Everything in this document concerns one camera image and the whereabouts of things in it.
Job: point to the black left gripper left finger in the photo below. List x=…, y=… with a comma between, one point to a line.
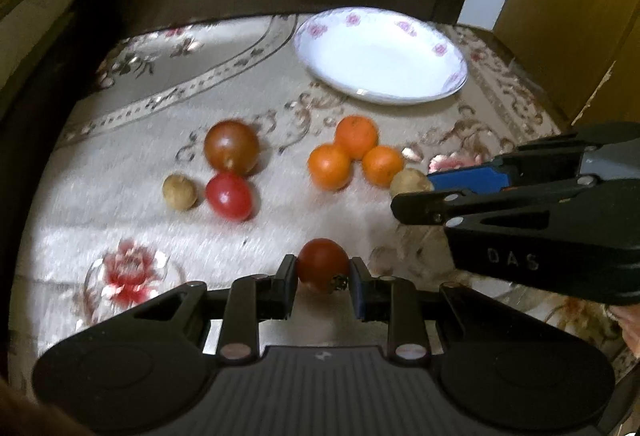
x=252, y=300

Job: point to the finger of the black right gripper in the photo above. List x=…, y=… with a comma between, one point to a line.
x=509, y=171
x=438, y=207

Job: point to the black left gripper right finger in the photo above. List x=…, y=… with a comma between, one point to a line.
x=393, y=301

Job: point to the orange tangerine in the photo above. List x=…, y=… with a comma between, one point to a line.
x=329, y=167
x=356, y=135
x=381, y=164

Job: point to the small bright red tomato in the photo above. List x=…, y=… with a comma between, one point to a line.
x=230, y=196

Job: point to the small tan longan fruit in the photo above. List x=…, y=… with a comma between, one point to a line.
x=179, y=192

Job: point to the large dark red tomato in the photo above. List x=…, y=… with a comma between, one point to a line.
x=232, y=146

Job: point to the brown cardboard box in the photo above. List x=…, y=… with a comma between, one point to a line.
x=583, y=53

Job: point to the beige floral embroidered cloth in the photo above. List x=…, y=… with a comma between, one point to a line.
x=99, y=234

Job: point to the white floral plate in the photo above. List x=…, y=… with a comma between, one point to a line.
x=379, y=56

